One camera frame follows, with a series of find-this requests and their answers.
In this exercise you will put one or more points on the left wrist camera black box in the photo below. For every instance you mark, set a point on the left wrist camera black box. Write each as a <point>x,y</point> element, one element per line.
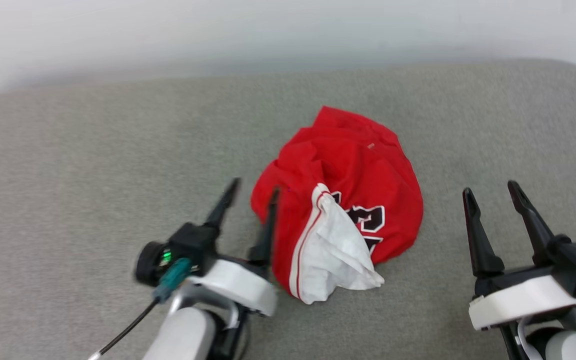
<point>193,245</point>

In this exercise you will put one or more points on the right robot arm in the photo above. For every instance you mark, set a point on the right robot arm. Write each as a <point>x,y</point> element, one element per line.
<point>568,345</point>

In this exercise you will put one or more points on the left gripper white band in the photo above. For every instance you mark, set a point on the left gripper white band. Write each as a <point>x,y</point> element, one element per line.
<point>238,285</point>

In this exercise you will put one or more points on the red and white jersey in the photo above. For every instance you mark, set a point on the red and white jersey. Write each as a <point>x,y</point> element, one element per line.
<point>358,165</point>

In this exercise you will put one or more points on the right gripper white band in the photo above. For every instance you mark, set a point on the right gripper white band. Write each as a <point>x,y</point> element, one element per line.
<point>523,300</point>

